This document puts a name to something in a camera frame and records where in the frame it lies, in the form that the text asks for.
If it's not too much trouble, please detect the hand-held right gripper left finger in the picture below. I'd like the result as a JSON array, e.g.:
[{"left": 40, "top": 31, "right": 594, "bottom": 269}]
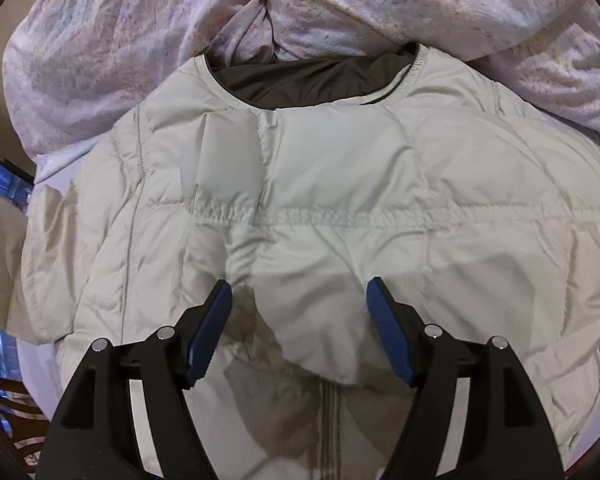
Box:
[{"left": 39, "top": 280, "right": 232, "bottom": 480}]

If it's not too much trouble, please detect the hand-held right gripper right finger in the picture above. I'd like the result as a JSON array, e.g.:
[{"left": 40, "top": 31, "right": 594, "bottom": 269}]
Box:
[{"left": 366, "top": 276, "right": 566, "bottom": 480}]

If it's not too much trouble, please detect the cream puffer jacket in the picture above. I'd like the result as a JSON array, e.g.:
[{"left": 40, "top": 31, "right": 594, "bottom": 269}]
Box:
[{"left": 0, "top": 42, "right": 600, "bottom": 480}]

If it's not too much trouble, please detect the lavender bed sheet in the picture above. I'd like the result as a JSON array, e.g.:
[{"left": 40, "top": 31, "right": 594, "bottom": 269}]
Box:
[{"left": 20, "top": 160, "right": 600, "bottom": 480}]

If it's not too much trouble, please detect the wooden chair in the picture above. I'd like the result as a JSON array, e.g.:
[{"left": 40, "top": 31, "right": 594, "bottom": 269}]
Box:
[{"left": 0, "top": 375, "right": 51, "bottom": 467}]

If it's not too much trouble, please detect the pink patterned duvet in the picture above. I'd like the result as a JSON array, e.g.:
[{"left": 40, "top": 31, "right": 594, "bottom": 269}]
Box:
[{"left": 2, "top": 0, "right": 600, "bottom": 171}]

